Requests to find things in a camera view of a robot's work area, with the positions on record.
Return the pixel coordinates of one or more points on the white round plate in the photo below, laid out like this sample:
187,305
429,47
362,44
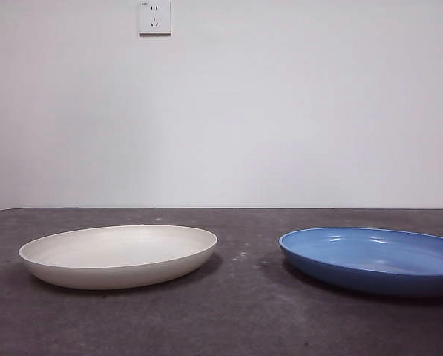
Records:
113,259

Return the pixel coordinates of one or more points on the blue round plate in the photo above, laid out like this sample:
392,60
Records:
354,270

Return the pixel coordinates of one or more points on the white wall socket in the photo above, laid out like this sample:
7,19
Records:
154,18

